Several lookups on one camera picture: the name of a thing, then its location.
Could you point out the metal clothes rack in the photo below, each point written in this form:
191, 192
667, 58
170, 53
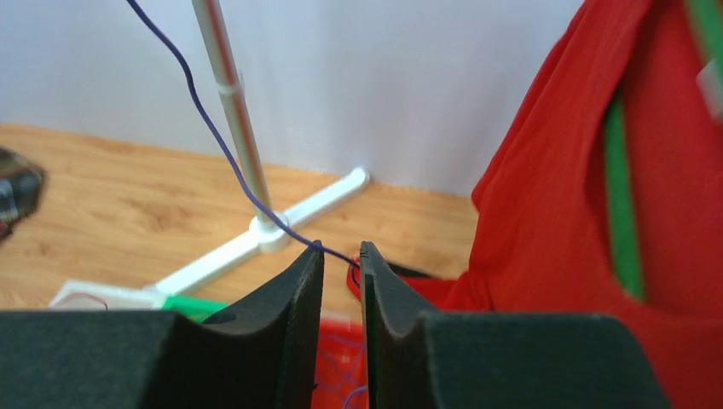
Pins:
269, 231

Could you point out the plaid flannel shirt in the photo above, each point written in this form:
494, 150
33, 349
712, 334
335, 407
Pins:
21, 189

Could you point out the green hanger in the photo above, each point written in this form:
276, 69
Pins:
704, 19

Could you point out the white plastic bin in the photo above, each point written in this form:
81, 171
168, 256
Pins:
84, 295

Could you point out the red shirt on hanger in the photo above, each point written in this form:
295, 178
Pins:
542, 240

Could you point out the green plastic bin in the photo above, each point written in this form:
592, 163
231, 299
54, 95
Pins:
193, 308

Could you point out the red plastic bin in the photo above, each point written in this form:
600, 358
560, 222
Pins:
340, 369

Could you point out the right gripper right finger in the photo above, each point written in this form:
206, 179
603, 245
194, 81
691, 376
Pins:
419, 356

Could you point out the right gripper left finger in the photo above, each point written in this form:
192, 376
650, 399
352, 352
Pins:
258, 352

